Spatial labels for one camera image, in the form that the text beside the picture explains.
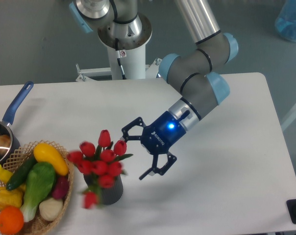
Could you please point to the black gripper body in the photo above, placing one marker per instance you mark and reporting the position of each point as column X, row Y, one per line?
column 158, row 137

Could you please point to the red tulip bouquet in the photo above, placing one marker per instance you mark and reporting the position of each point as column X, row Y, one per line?
column 104, row 162

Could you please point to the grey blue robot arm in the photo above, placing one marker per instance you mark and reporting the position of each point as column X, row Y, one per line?
column 193, row 77

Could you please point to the dark grey ribbed vase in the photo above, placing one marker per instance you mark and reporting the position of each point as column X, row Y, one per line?
column 107, row 196

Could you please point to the purple red radish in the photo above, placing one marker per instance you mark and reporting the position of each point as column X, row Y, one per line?
column 61, row 188

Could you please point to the yellow squash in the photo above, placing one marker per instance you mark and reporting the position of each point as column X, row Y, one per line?
column 44, row 152

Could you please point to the green bok choy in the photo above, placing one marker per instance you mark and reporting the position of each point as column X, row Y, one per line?
column 39, row 183

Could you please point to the white garlic bulb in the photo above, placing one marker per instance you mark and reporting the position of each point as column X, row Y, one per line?
column 50, row 208

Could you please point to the dark green cucumber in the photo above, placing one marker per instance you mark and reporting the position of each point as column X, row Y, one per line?
column 20, row 175

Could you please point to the bread roll in pan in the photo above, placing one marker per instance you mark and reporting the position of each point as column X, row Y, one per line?
column 5, row 143

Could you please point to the yellow banana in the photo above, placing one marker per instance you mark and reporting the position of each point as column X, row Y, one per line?
column 5, row 176

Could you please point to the yellow orange pumpkin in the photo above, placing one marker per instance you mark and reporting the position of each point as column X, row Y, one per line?
column 10, row 198

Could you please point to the orange fruit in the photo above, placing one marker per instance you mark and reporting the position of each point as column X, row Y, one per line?
column 11, row 220

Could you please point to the blue translucent plastic bag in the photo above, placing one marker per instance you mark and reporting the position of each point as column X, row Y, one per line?
column 285, row 23

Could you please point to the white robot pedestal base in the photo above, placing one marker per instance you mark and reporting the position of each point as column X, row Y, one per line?
column 126, row 49

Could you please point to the blue handled saucepan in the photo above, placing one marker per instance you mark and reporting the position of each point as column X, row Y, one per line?
column 8, row 118

